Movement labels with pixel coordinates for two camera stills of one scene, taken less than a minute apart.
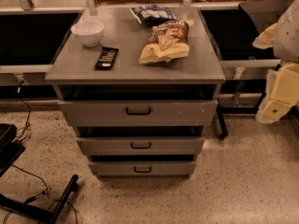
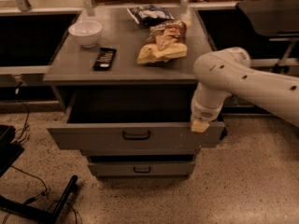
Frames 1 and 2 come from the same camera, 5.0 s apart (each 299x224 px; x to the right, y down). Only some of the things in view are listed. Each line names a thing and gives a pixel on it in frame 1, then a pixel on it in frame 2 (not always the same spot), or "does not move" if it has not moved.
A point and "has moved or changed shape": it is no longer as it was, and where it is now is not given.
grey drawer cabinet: [140, 84] does not move
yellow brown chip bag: [167, 41] does not move
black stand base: [10, 150] does not move
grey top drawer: [137, 112] has moved or changed shape
